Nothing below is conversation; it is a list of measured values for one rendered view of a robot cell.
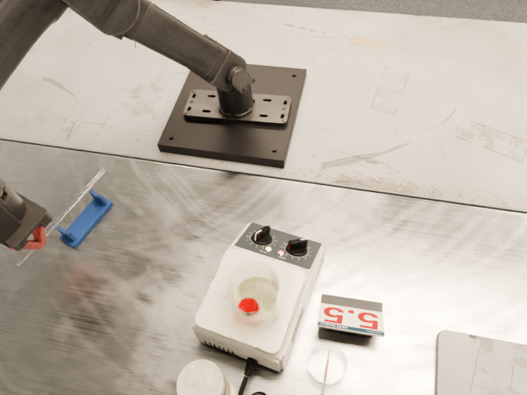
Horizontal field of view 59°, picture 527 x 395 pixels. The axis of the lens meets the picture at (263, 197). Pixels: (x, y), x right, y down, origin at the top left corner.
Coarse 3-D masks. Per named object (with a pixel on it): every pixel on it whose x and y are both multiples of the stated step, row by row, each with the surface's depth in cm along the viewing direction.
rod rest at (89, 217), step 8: (96, 200) 81; (104, 200) 79; (88, 208) 80; (96, 208) 80; (104, 208) 80; (80, 216) 80; (88, 216) 79; (96, 216) 79; (72, 224) 79; (80, 224) 79; (88, 224) 79; (64, 232) 76; (72, 232) 78; (80, 232) 78; (88, 232) 78; (64, 240) 77; (72, 240) 76; (80, 240) 77
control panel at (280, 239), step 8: (256, 224) 74; (248, 232) 71; (272, 232) 72; (280, 232) 72; (240, 240) 69; (248, 240) 70; (272, 240) 70; (280, 240) 71; (288, 240) 71; (248, 248) 68; (256, 248) 68; (264, 248) 68; (272, 248) 68; (280, 248) 69; (312, 248) 70; (272, 256) 67; (280, 256) 67; (288, 256) 67; (296, 256) 67; (304, 256) 68; (312, 256) 68; (296, 264) 66; (304, 264) 66
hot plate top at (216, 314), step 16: (224, 256) 65; (240, 256) 65; (256, 256) 64; (224, 272) 64; (288, 272) 63; (208, 288) 62; (224, 288) 62; (288, 288) 62; (208, 304) 61; (224, 304) 61; (288, 304) 60; (208, 320) 60; (224, 320) 60; (288, 320) 59; (224, 336) 59; (240, 336) 59; (256, 336) 58; (272, 336) 58; (272, 352) 57
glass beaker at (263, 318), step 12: (240, 264) 55; (252, 264) 56; (264, 264) 55; (228, 276) 55; (240, 276) 57; (252, 276) 59; (264, 276) 58; (276, 276) 54; (228, 288) 54; (276, 300) 54; (240, 312) 52; (252, 312) 52; (264, 312) 54; (276, 312) 57; (252, 324) 57; (264, 324) 57
